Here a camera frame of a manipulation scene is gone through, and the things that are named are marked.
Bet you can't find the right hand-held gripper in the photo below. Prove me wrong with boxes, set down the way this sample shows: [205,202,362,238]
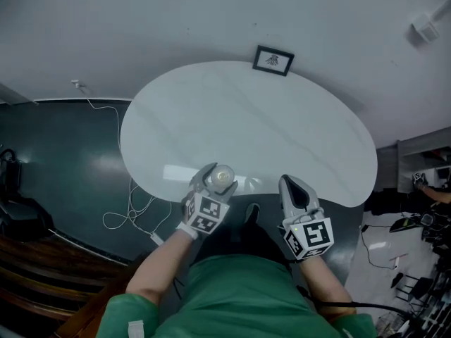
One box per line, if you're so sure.
[278,173,335,262]

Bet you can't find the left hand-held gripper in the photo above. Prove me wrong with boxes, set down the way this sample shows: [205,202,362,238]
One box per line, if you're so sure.
[175,163,240,241]

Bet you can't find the small clear glass jar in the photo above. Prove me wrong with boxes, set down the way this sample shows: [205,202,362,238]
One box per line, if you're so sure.
[208,164,236,192]

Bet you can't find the another person's forearm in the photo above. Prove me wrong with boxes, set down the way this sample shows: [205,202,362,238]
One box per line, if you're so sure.
[421,184,451,204]

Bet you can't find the person's right forearm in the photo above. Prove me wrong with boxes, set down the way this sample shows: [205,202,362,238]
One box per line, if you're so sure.
[298,255,353,304]

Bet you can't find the person's left forearm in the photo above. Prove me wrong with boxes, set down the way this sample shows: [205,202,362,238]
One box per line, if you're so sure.
[125,229,198,306]

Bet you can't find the white round table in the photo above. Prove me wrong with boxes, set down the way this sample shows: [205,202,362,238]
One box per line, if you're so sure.
[119,61,378,209]

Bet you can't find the person's black shoe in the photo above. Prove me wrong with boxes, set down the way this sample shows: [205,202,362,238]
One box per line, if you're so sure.
[245,202,262,227]

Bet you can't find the grey wooden cabinet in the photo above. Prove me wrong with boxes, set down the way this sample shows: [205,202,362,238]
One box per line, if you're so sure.
[376,127,451,194]

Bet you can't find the black and green device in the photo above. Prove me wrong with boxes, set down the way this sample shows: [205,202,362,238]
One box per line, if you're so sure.
[389,215,424,234]

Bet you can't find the person's green shirt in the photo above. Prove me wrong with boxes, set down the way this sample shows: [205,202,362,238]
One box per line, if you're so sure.
[97,253,380,338]

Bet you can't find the black stool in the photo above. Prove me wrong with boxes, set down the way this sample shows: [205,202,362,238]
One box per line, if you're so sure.
[390,272,435,302]

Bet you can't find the brown wooden furniture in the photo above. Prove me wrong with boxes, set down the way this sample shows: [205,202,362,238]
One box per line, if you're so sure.
[0,229,142,338]

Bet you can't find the black equipment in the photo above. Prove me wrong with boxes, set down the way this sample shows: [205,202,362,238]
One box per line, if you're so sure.
[0,148,56,242]

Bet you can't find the black floor cable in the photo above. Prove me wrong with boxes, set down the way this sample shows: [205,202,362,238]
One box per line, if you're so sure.
[361,223,399,270]

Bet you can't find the white power cable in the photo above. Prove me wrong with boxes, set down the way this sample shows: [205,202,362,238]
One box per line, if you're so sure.
[82,89,173,230]

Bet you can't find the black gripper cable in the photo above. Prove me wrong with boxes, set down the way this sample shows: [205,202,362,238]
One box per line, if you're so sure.
[295,283,419,329]

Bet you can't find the black picture frame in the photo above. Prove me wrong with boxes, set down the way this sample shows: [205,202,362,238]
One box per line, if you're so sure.
[252,44,295,77]

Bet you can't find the white wall junction box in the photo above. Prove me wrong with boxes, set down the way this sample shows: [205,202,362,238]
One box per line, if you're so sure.
[409,13,440,44]

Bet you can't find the white wall conduit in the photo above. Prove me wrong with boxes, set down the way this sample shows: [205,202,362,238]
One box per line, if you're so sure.
[431,0,451,23]

